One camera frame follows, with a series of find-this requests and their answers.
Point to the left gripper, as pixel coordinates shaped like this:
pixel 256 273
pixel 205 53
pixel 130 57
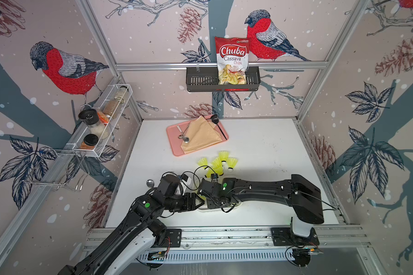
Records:
pixel 193 205

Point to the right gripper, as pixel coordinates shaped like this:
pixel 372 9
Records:
pixel 208 205

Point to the white storage box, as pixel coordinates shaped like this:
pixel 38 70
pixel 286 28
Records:
pixel 212 206

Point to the yellow shuttlecock six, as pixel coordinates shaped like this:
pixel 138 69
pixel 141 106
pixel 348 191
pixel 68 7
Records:
pixel 231 163

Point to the yellow shuttlecock five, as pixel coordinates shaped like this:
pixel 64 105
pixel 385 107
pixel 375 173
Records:
pixel 223 156

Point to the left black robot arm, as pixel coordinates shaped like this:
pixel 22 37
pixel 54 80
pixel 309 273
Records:
pixel 139 230

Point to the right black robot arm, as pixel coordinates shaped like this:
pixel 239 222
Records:
pixel 297 192

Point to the yellow shuttlecock seven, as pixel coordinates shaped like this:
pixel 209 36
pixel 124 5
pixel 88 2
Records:
pixel 203 163

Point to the yellow cloth napkin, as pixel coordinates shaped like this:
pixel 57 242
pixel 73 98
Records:
pixel 201 134

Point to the pink plastic tray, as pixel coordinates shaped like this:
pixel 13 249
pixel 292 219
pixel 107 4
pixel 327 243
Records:
pixel 173 135

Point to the black ladle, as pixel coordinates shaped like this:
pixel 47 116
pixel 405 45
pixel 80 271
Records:
pixel 215 119

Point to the small orange spice jar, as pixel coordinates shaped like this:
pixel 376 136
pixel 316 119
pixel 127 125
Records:
pixel 89 142

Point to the tall spice bottle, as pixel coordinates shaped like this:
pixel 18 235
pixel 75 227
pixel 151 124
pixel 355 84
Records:
pixel 120 98

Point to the black lid spice jar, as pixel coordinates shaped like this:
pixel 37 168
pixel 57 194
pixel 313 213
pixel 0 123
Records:
pixel 91 118

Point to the chuba cassava chips bag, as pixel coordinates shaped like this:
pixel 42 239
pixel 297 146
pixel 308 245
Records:
pixel 232 56

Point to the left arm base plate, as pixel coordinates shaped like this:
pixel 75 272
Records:
pixel 169 238

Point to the white handled spoon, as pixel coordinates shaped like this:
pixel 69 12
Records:
pixel 182 135

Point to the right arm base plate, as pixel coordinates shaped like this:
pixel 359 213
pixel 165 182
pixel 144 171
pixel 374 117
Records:
pixel 285 237

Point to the clear wall shelf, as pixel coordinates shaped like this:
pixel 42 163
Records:
pixel 111 124

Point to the black wall basket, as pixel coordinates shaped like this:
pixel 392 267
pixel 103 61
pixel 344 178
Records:
pixel 211 80

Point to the wire hook rack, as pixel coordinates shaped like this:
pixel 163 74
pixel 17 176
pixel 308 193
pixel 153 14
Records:
pixel 68 171

